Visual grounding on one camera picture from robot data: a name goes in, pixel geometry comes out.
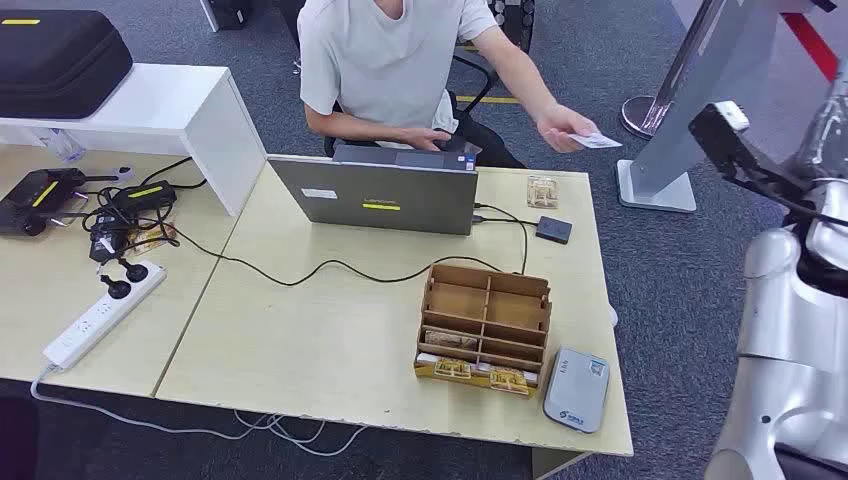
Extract person's right hand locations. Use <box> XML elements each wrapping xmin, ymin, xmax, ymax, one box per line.
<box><xmin>396</xmin><ymin>127</ymin><xmax>453</xmax><ymax>152</ymax></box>

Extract person's left hand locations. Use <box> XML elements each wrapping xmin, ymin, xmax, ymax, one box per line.
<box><xmin>535</xmin><ymin>104</ymin><xmax>601</xmax><ymax>155</ymax></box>

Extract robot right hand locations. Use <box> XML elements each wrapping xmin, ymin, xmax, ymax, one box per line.
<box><xmin>791</xmin><ymin>59</ymin><xmax>848</xmax><ymax>187</ymax></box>

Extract white ID card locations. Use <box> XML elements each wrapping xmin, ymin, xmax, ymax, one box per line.
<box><xmin>568</xmin><ymin>132</ymin><xmax>624</xmax><ymax>150</ymax></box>

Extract dark smartphone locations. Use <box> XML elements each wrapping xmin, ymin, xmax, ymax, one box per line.
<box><xmin>445</xmin><ymin>135</ymin><xmax>484</xmax><ymax>157</ymax></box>

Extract person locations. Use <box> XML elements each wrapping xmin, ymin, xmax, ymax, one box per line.
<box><xmin>296</xmin><ymin>0</ymin><xmax>601</xmax><ymax>170</ymax></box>

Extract wooden card organizer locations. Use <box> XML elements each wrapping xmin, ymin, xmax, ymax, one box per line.
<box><xmin>413</xmin><ymin>263</ymin><xmax>553</xmax><ymax>400</ymax></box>

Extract brown patterned card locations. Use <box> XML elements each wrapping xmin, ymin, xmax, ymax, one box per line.
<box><xmin>423</xmin><ymin>329</ymin><xmax>480</xmax><ymax>352</ymax></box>

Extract grey card reader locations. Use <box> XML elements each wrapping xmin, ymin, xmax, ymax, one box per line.
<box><xmin>543</xmin><ymin>346</ymin><xmax>611</xmax><ymax>435</ymax></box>

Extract grey laptop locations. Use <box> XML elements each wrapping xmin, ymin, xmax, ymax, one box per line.
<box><xmin>267</xmin><ymin>144</ymin><xmax>481</xmax><ymax>237</ymax></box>

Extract yellow floor tape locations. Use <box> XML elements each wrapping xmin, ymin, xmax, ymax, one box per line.
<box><xmin>455</xmin><ymin>44</ymin><xmax>521</xmax><ymax>106</ymax></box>

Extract black office chair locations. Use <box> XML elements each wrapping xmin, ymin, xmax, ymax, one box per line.
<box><xmin>323</xmin><ymin>52</ymin><xmax>499</xmax><ymax>159</ymax></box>

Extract red barrier belt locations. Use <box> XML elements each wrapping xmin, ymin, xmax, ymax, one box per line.
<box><xmin>781</xmin><ymin>11</ymin><xmax>841</xmax><ymax>84</ymax></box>

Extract small black hub box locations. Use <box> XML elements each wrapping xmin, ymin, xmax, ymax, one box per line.
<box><xmin>535</xmin><ymin>215</ymin><xmax>574</xmax><ymax>246</ymax></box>

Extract black standing robot legs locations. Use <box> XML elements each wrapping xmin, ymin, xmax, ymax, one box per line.
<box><xmin>486</xmin><ymin>0</ymin><xmax>537</xmax><ymax>54</ymax></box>

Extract grey kiosk stand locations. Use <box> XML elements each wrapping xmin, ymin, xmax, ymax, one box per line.
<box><xmin>616</xmin><ymin>0</ymin><xmax>783</xmax><ymax>215</ymax></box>

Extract black cabinet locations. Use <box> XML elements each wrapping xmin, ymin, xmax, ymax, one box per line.
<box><xmin>199</xmin><ymin>0</ymin><xmax>254</xmax><ymax>33</ymax></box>

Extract white desk shelf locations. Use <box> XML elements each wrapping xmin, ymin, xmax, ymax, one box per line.
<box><xmin>0</xmin><ymin>62</ymin><xmax>268</xmax><ymax>218</ymax></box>

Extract black adapter with yellow label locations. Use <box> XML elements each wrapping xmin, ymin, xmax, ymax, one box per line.
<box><xmin>109</xmin><ymin>180</ymin><xmax>179</xmax><ymax>215</ymax></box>

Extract black round plug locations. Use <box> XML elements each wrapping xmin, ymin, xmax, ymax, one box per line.
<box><xmin>99</xmin><ymin>274</ymin><xmax>134</xmax><ymax>301</ymax></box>
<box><xmin>117</xmin><ymin>258</ymin><xmax>150</xmax><ymax>285</ymax></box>

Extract small black adapter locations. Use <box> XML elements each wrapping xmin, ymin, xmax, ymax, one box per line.
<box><xmin>87</xmin><ymin>225</ymin><xmax>130</xmax><ymax>265</ymax></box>

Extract clear plastic bottle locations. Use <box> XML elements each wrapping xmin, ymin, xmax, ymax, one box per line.
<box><xmin>29</xmin><ymin>127</ymin><xmax>87</xmax><ymax>165</ymax></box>

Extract white power strip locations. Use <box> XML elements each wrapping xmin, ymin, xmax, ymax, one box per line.
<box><xmin>42</xmin><ymin>260</ymin><xmax>168</xmax><ymax>371</ymax></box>

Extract black hard carry case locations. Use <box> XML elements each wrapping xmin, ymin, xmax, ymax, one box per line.
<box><xmin>0</xmin><ymin>9</ymin><xmax>134</xmax><ymax>121</ymax></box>

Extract black device with yellow label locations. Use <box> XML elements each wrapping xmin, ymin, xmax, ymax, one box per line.
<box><xmin>0</xmin><ymin>167</ymin><xmax>87</xmax><ymax>238</ymax></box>

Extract chrome stanchion post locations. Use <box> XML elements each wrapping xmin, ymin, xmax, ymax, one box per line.
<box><xmin>620</xmin><ymin>0</ymin><xmax>723</xmax><ymax>142</ymax></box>

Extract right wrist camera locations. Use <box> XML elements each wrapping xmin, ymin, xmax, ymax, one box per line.
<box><xmin>688</xmin><ymin>100</ymin><xmax>813</xmax><ymax>207</ymax></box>

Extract short black USB cable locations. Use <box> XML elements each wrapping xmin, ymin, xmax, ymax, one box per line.
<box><xmin>471</xmin><ymin>215</ymin><xmax>539</xmax><ymax>228</ymax></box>

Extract black laptop charger cable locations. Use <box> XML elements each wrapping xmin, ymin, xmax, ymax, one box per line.
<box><xmin>152</xmin><ymin>201</ymin><xmax>531</xmax><ymax>288</ymax></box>

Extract tangled black cables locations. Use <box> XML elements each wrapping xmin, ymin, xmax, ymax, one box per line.
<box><xmin>79</xmin><ymin>156</ymin><xmax>208</xmax><ymax>256</ymax></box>

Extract white power strip cable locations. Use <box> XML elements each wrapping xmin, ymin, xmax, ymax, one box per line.
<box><xmin>29</xmin><ymin>362</ymin><xmax>369</xmax><ymax>460</ymax></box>

